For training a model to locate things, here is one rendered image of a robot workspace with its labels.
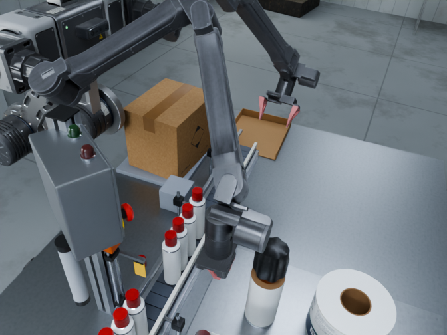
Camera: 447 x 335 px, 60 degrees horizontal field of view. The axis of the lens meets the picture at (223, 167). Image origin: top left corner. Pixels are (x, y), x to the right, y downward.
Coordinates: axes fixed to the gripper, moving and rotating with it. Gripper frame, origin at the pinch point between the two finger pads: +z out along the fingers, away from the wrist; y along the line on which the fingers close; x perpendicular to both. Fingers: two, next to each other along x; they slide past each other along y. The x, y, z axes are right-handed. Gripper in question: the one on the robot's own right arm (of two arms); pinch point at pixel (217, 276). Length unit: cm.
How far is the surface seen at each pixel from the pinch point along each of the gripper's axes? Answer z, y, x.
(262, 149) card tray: 32, 94, 11
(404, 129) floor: 115, 290, -79
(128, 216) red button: -17.2, -5.1, 17.2
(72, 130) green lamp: -33.6, -3.5, 27.2
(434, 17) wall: 105, 629, -124
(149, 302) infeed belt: 27.8, 3.6, 21.1
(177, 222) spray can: 7.2, 17.7, 18.1
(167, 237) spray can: 7.3, 11.7, 18.1
